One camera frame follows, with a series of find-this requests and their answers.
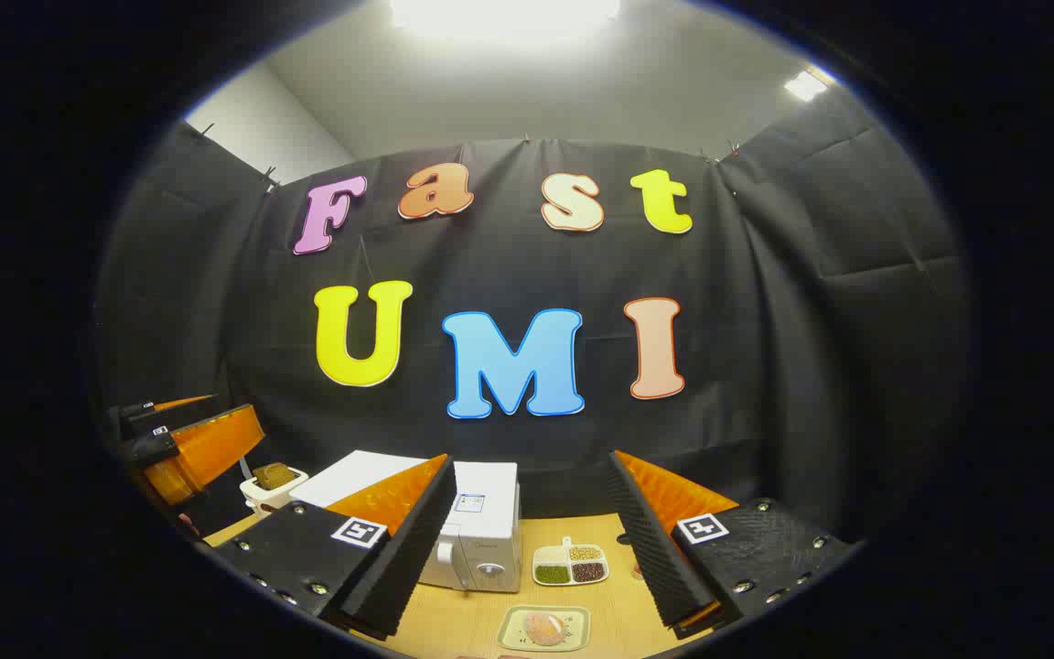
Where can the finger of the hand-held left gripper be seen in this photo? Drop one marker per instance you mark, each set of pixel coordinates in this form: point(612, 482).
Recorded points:
point(216, 444)
point(147, 410)

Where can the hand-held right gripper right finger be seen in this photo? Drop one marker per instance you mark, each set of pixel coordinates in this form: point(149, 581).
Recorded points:
point(650, 549)

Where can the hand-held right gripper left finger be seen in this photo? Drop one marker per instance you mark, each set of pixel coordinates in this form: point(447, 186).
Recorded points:
point(413, 549)

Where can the white microwave oven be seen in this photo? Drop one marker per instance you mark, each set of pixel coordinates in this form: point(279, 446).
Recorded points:
point(490, 499)

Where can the orange sugared bread roll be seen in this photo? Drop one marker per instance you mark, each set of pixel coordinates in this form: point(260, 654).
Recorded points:
point(545, 628)

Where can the pile of red beans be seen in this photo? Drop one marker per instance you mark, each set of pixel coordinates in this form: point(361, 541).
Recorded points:
point(588, 571)

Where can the pile of soybeans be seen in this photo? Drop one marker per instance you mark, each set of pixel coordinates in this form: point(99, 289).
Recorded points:
point(585, 553)

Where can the brown bread slice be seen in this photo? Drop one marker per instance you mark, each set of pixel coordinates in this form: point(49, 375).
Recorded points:
point(274, 475)

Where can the white toaster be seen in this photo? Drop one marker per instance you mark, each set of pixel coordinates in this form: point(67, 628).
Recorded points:
point(271, 499)

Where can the white divided bean tray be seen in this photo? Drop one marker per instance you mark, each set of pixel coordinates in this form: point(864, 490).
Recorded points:
point(568, 566)

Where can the pile of green mung beans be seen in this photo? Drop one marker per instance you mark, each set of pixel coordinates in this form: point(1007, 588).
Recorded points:
point(552, 574)

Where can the cream square plate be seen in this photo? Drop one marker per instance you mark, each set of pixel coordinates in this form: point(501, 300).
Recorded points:
point(513, 631)

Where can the black backdrop cloth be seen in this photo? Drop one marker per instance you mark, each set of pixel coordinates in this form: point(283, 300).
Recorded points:
point(509, 265)

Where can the small ceiling light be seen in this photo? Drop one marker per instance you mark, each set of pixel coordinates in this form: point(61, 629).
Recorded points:
point(805, 85)

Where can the large ceiling light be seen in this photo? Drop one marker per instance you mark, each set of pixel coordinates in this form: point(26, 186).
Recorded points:
point(504, 16)

